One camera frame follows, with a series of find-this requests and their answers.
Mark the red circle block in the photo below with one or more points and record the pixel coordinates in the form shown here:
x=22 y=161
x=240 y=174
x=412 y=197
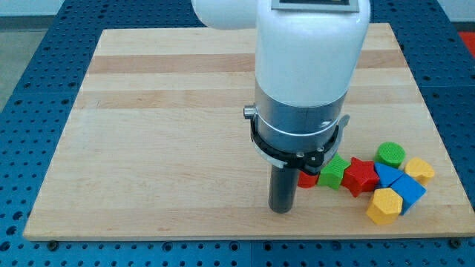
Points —
x=307 y=180

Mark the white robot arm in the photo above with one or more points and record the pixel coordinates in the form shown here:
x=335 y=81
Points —
x=306 y=54

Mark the green cylinder block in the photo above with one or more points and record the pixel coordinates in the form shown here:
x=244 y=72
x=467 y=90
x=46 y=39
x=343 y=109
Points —
x=390 y=153

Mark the yellow hexagon block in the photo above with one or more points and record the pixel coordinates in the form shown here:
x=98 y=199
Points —
x=385 y=206

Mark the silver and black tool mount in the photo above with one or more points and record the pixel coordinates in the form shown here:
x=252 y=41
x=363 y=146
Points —
x=305 y=138

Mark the blue cube block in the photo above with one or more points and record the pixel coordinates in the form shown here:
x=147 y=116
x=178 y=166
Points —
x=409 y=190

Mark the blue triangle block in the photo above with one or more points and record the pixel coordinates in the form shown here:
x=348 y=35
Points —
x=387 y=175

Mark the green star block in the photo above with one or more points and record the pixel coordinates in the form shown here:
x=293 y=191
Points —
x=333 y=173

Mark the wooden board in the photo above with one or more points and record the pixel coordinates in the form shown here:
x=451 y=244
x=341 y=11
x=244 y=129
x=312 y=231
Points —
x=156 y=148

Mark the red star block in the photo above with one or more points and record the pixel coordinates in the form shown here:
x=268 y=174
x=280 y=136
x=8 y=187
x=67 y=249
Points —
x=360 y=177

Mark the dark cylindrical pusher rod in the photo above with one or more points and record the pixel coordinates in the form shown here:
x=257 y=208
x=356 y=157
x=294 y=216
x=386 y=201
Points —
x=282 y=188

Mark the yellow heart block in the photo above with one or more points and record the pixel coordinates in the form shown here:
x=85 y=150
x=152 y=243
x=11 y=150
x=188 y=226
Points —
x=420 y=170

